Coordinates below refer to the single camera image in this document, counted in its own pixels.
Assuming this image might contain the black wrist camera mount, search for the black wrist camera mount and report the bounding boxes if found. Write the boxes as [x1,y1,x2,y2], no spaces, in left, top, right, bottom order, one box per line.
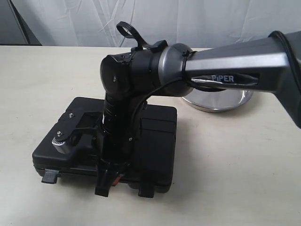
[52,108,103,160]

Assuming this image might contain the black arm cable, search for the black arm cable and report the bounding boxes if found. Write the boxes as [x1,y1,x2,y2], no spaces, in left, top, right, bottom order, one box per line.
[116,21,151,51]

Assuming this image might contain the black plastic tool case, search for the black plastic tool case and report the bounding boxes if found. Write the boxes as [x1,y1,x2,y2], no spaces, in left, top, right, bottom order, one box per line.
[32,97,177,198]

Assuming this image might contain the stainless steel round tray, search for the stainless steel round tray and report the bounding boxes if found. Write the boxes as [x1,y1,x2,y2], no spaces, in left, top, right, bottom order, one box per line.
[182,79,253,113]

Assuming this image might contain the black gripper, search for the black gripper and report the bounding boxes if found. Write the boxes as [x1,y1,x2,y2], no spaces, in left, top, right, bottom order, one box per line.
[95,91,147,196]

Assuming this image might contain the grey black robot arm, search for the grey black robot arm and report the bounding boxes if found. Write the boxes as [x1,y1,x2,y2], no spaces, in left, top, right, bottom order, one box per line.
[95,31,301,197]

